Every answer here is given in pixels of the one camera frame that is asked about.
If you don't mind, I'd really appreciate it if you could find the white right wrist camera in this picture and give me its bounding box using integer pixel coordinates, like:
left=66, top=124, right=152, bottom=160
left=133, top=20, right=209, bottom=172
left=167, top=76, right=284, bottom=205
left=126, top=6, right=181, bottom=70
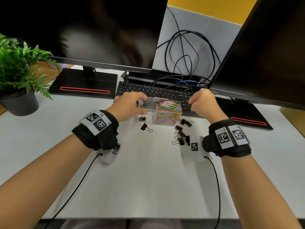
left=181, top=135, right=210, bottom=163

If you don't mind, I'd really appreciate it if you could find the person's left hand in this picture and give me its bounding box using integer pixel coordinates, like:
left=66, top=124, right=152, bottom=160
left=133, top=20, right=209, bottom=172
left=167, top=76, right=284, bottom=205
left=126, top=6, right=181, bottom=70
left=106, top=92, right=148, bottom=122

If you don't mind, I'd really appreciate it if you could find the black left camera cable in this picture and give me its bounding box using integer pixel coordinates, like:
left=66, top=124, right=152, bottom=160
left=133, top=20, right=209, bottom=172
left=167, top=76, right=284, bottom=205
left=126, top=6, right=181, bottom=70
left=44, top=153, right=103, bottom=229

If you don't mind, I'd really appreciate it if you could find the black right camera cable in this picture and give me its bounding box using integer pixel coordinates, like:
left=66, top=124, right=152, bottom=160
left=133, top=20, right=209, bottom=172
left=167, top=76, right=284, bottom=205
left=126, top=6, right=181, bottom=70
left=204, top=156, right=221, bottom=229

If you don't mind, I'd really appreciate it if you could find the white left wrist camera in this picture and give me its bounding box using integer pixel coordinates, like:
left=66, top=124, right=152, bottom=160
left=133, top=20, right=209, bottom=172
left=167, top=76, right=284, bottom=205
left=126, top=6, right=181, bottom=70
left=96, top=139, right=123, bottom=164

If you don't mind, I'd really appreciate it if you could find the black computer monitor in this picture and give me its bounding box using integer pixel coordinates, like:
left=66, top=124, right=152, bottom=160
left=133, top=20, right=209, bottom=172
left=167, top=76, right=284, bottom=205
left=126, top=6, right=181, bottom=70
left=208, top=0, right=305, bottom=110
left=0, top=0, right=169, bottom=72

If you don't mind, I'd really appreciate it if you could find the green plant in black pot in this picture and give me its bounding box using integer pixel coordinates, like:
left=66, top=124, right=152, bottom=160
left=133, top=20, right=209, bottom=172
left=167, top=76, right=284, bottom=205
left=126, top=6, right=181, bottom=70
left=0, top=33, right=60, bottom=116

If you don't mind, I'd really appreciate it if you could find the black monitor stand red stripe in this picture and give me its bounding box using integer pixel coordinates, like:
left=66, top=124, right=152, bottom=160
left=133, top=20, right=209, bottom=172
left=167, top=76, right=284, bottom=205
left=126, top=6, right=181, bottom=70
left=215, top=97, right=274, bottom=131
left=49, top=66, right=119, bottom=99

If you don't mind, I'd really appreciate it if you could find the black right wrist strap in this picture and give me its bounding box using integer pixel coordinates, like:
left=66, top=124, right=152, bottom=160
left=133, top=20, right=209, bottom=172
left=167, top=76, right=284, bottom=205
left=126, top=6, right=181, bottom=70
left=202, top=119, right=252, bottom=158

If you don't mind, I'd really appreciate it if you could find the pile of black binder clips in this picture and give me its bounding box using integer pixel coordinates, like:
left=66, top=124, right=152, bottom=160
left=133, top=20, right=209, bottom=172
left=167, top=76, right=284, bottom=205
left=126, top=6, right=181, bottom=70
left=172, top=118, right=195, bottom=146

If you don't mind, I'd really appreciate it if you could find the black camera cable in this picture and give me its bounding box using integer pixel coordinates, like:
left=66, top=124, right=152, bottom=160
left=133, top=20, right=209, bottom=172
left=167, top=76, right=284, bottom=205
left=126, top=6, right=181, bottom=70
left=44, top=153, right=103, bottom=229
left=204, top=156, right=221, bottom=229

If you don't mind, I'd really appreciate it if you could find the person's right hand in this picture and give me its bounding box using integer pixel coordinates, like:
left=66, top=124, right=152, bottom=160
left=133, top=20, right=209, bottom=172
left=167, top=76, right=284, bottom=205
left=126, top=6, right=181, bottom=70
left=188, top=89, right=229, bottom=124

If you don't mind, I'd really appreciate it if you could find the grey desk partition panel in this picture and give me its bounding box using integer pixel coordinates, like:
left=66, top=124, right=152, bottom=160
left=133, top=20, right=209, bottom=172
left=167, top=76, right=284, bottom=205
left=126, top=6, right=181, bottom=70
left=152, top=6, right=242, bottom=78

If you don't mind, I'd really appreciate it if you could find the heap of sorted paper clips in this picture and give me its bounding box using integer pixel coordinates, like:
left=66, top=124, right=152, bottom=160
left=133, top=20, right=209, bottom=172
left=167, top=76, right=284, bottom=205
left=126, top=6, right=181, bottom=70
left=154, top=101, right=182, bottom=126

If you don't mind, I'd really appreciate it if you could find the black keyboard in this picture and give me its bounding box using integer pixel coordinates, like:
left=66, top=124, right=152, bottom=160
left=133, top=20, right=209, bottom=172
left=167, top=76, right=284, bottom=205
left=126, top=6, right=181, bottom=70
left=115, top=81, right=205, bottom=117

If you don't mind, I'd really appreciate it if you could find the bundle of black cables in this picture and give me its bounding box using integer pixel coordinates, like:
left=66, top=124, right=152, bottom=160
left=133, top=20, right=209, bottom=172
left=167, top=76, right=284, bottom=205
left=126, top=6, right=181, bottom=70
left=156, top=6, right=221, bottom=93

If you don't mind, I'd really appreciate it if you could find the black wrist strap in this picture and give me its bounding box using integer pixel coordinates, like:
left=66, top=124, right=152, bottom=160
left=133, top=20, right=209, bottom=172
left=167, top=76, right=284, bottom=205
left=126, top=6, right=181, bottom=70
left=202, top=119, right=252, bottom=158
left=72, top=109, right=119, bottom=151

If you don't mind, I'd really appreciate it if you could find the blue cable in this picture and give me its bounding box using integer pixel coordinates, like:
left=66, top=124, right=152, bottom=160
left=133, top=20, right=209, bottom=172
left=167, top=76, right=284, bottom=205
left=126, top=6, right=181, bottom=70
left=176, top=80, right=208, bottom=92

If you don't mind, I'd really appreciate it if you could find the person's right forearm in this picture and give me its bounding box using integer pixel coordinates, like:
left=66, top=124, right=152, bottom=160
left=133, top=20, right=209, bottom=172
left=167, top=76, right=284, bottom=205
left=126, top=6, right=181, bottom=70
left=220, top=155, right=302, bottom=229

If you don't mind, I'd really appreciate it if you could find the black left wrist strap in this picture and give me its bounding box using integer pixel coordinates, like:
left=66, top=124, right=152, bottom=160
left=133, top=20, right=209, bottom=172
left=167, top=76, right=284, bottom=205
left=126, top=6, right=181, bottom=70
left=72, top=109, right=119, bottom=151

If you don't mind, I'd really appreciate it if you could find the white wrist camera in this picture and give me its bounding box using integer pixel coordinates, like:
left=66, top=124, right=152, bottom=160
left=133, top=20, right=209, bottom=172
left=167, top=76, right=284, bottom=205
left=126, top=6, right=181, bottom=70
left=96, top=139, right=123, bottom=164
left=181, top=135, right=210, bottom=163

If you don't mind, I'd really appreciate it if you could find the person's left forearm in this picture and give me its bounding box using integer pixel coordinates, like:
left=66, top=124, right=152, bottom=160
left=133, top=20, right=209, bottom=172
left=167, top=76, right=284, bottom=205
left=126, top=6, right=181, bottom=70
left=0, top=133, right=93, bottom=229

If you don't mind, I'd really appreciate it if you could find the clear plastic divided box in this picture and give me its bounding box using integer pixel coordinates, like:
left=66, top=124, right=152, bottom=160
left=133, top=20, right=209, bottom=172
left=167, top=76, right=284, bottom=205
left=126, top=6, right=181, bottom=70
left=138, top=97, right=183, bottom=127

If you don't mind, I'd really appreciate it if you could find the brown cardboard box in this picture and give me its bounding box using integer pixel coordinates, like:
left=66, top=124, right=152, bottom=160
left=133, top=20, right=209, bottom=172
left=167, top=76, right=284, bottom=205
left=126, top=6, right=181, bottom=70
left=0, top=60, right=74, bottom=115
left=279, top=107, right=305, bottom=137

